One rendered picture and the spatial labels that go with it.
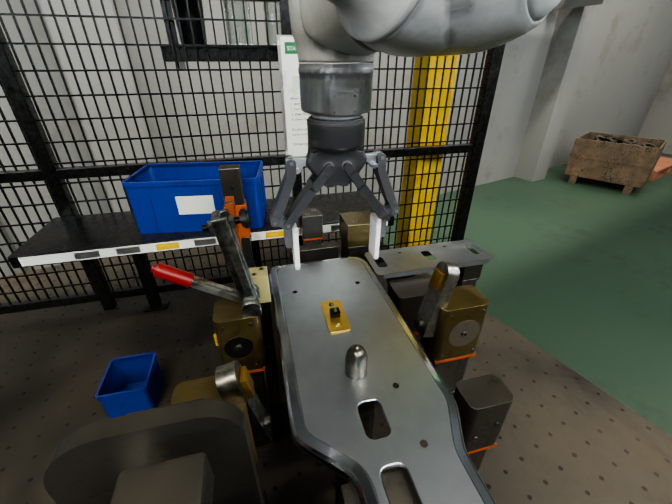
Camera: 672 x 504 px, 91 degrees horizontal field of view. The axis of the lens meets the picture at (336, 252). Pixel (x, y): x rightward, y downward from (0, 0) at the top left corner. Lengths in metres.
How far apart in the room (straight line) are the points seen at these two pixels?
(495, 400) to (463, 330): 0.13
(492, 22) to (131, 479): 0.35
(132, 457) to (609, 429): 0.92
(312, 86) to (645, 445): 0.95
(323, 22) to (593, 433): 0.92
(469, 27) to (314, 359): 0.44
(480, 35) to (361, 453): 0.42
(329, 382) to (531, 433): 0.54
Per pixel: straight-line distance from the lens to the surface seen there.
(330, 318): 0.60
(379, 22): 0.28
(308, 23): 0.41
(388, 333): 0.58
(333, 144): 0.43
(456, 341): 0.64
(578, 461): 0.93
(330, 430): 0.47
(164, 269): 0.52
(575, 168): 5.39
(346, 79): 0.41
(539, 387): 1.01
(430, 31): 0.28
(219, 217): 0.48
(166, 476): 0.25
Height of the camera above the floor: 1.40
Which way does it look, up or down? 30 degrees down
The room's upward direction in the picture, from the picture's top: straight up
